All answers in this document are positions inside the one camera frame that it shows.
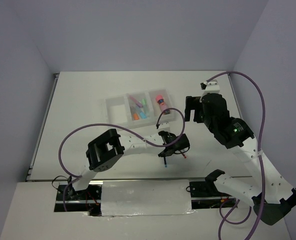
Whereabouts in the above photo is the blue pen refill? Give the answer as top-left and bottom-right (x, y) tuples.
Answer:
(163, 157), (168, 168)

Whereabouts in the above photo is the pink capped glue bottle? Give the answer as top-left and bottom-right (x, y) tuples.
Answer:
(155, 94), (171, 115)

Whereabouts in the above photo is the green capped highlighter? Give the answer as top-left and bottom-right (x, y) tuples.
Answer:
(141, 98), (148, 107)

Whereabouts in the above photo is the purple highlighter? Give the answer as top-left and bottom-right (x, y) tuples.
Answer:
(127, 94), (143, 108)

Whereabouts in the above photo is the orange capped highlighter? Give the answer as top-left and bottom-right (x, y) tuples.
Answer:
(130, 106), (140, 121)

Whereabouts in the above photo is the blue highlighter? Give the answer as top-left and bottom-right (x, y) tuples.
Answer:
(136, 106), (147, 119)

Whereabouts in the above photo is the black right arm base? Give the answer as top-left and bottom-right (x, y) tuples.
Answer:
(188, 179), (213, 198)

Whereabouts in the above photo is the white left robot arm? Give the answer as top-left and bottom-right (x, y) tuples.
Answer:
(67, 128), (190, 200)

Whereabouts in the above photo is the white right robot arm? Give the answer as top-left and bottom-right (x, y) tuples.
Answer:
(184, 93), (296, 226)

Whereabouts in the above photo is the white three-compartment tray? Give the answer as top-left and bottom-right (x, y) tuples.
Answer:
(103, 88), (174, 129)

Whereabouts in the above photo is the silver foil tape sheet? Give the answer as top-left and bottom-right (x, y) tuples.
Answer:
(101, 180), (194, 217)

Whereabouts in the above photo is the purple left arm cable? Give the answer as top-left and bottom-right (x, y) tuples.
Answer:
(58, 107), (186, 212)

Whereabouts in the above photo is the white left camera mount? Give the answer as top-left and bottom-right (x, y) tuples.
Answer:
(156, 122), (170, 134)

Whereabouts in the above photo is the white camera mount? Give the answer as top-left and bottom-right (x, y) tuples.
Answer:
(200, 79), (220, 97)
(156, 122), (170, 134)

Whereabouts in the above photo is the aluminium table edge rail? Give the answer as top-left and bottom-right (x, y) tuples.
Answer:
(227, 73), (242, 116)

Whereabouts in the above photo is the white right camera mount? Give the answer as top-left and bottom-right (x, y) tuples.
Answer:
(200, 79), (220, 97)

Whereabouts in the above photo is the aluminium left table rail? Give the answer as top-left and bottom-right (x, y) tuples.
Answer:
(24, 73), (60, 182)

